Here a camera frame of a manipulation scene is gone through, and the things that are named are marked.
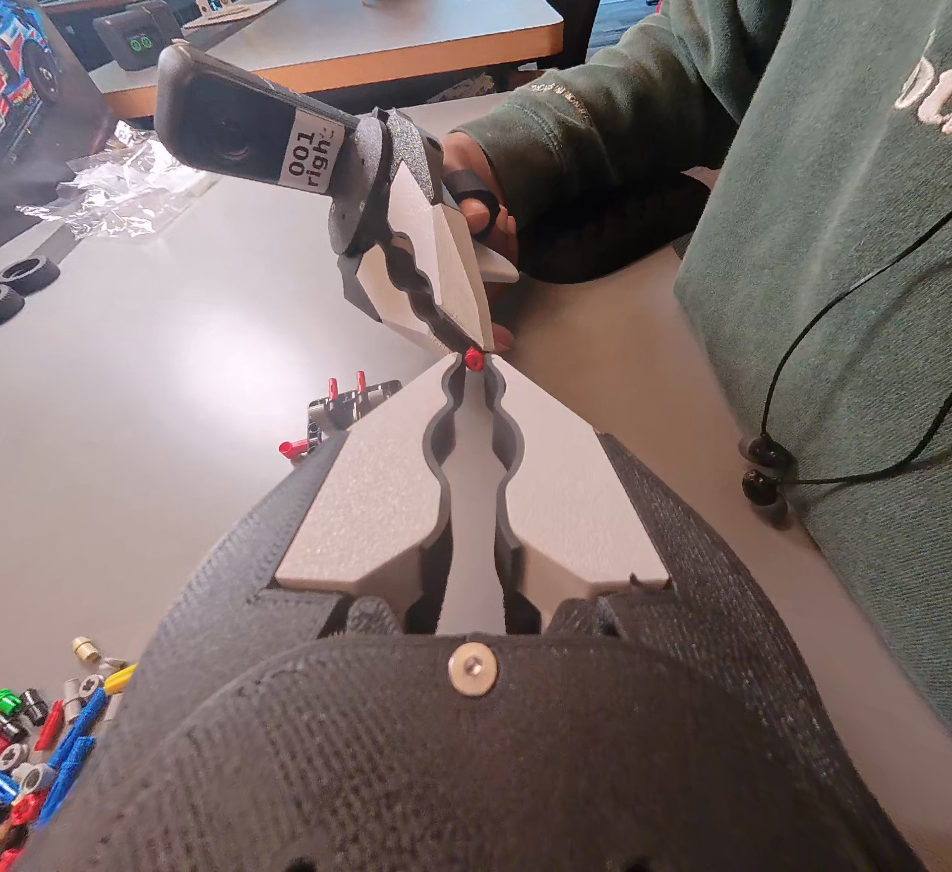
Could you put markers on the empty clear plastic wrap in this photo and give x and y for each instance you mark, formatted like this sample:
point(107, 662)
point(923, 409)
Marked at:
point(111, 195)

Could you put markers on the person's right hand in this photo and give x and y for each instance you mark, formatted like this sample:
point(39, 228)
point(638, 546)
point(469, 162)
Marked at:
point(468, 154)

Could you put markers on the person's right forearm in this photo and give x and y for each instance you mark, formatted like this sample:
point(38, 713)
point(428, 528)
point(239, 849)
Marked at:
point(595, 120)

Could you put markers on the lego car set box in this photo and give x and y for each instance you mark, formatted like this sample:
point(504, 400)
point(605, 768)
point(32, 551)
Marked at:
point(22, 53)

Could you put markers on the red lego pin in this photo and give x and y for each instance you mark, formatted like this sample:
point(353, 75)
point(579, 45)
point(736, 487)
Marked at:
point(474, 360)

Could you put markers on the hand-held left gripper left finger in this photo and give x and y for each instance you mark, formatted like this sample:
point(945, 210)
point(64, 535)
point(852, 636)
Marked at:
point(357, 515)

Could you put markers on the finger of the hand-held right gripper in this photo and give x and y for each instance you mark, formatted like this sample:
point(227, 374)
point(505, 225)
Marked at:
point(390, 292)
point(439, 247)

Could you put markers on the black lego frame assembly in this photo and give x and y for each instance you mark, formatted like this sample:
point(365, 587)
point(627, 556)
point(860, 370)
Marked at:
point(342, 414)

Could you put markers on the pile of small lego pieces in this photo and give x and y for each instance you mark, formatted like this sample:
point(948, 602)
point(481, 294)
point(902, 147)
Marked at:
point(74, 730)

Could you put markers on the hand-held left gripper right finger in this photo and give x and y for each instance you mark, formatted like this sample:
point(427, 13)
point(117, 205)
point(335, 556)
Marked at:
point(587, 515)

